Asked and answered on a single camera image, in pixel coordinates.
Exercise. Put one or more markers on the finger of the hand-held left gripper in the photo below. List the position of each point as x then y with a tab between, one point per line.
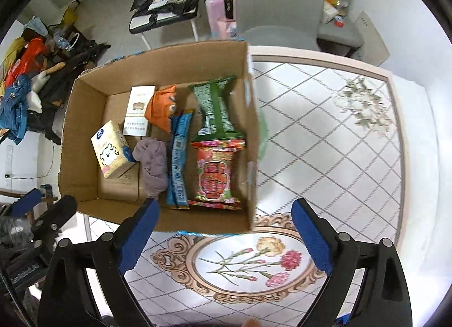
24	204
58	211

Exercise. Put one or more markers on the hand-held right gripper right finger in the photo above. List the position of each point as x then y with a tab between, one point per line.
312	238

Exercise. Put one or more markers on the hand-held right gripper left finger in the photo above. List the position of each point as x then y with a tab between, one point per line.
138	238

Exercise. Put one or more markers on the purple sock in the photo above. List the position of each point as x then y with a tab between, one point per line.
152	164

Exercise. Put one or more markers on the yellow white tissue pack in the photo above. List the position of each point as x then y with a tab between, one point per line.
109	150

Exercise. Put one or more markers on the blue stick packet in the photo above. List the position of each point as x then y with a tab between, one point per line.
178	157

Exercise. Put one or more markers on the red snack packet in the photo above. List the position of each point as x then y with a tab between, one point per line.
215	175

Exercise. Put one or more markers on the cardboard box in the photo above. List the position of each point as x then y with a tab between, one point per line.
84	108

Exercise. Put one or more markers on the white card pack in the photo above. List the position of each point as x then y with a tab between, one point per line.
137	108

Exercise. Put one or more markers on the orange snack packet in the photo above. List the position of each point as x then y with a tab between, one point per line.
159	108

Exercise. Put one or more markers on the green snack packet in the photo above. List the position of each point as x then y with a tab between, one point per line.
212	108

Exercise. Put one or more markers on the person's right hand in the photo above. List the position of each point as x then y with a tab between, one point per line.
252	323

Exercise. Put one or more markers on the blue stool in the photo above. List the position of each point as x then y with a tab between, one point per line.
342	320

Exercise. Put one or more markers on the blue garment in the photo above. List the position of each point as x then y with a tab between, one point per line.
16	108

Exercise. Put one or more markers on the floral printed tablecloth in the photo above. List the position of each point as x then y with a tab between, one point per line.
317	136

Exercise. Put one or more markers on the red plastic bag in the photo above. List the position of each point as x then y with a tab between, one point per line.
26	58

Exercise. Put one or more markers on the pile of clothes and bags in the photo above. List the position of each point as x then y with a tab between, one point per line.
70	55

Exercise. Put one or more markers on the yellow garment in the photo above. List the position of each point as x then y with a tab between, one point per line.
14	48

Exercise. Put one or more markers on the light blue cloth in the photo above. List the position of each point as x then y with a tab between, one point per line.
35	25

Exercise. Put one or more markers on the yellow bag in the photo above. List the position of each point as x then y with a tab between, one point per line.
70	14

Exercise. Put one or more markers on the white flat panel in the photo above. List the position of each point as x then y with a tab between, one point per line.
370	37

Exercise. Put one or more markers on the small red box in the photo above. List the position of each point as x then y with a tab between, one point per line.
339	21

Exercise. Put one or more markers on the black bag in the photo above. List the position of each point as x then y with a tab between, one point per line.
144	5

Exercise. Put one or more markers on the white plastic bag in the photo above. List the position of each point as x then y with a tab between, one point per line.
332	9

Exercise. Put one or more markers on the pink suitcase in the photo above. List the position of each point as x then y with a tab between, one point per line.
215	9

